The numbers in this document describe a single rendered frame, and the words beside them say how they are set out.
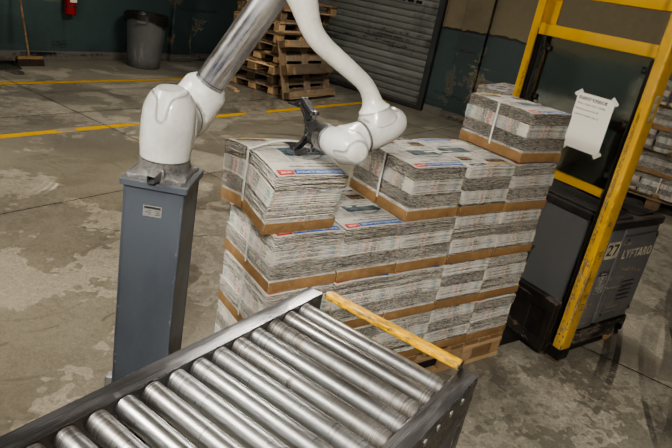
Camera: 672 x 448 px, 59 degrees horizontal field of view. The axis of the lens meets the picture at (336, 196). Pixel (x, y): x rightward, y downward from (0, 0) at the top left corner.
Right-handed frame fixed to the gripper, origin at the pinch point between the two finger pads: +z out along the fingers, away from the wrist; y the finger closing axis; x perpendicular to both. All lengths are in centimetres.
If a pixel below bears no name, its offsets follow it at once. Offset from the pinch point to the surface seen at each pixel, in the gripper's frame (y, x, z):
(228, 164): 19.3, -15.0, 14.6
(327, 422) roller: 44, -39, -95
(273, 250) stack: 40.8, -10.3, -16.5
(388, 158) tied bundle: 13.3, 46.8, -1.0
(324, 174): 13.2, 3.4, -20.3
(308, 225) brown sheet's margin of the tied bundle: 32.9, 2.7, -16.0
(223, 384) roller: 43, -55, -76
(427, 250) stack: 49, 64, -16
